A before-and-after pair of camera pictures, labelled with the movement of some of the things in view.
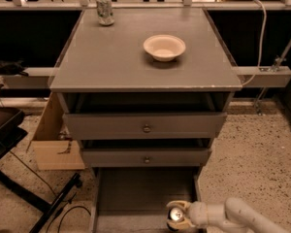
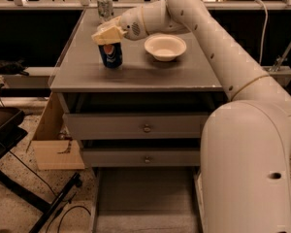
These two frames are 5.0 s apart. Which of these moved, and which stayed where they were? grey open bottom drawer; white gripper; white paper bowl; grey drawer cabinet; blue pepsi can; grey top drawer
Moved: white gripper; blue pepsi can
Stayed: grey open bottom drawer; grey top drawer; grey drawer cabinet; white paper bowl
